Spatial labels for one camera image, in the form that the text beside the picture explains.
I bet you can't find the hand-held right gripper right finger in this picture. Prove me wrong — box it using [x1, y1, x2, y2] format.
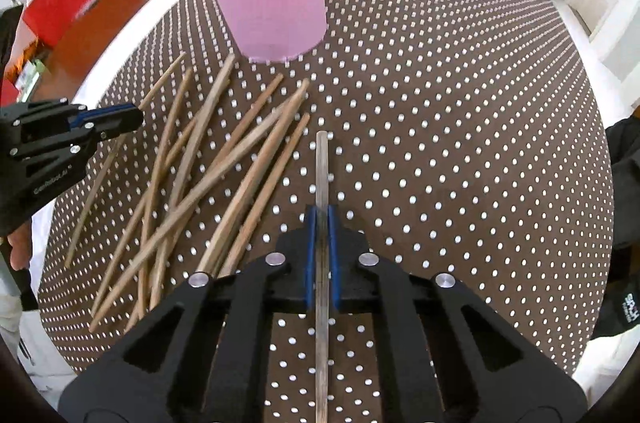
[327, 204, 588, 423]

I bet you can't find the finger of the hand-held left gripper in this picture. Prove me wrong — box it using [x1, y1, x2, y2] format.
[12, 100, 136, 129]
[12, 108, 145, 159]

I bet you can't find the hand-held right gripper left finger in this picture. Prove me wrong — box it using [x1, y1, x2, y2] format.
[59, 206, 321, 423]

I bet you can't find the pale greyish chopstick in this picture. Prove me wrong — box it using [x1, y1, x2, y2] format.
[315, 131, 331, 423]

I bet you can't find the bunch of wooden chopsticks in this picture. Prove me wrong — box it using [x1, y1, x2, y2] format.
[64, 52, 312, 335]

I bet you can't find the person's left hand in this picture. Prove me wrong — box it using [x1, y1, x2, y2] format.
[6, 222, 32, 271]

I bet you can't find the brown polka-dot tablecloth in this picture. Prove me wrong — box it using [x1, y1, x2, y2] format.
[37, 0, 613, 423]

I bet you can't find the person's black jacket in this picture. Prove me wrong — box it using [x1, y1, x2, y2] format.
[595, 106, 640, 339]

